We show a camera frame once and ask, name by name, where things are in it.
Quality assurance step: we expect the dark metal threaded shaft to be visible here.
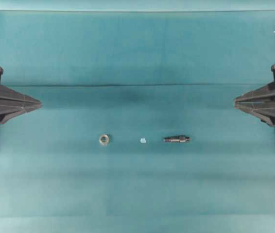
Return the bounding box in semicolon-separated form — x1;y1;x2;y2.
163;135;191;143

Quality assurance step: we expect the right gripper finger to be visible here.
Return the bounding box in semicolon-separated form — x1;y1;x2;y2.
234;81;275;104
234;102;275;128

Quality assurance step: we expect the teal table cloth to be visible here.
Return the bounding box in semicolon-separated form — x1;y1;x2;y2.
0;0;275;233

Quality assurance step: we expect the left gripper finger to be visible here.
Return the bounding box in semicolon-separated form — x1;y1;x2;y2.
0;99;42;125
0;84;41;104

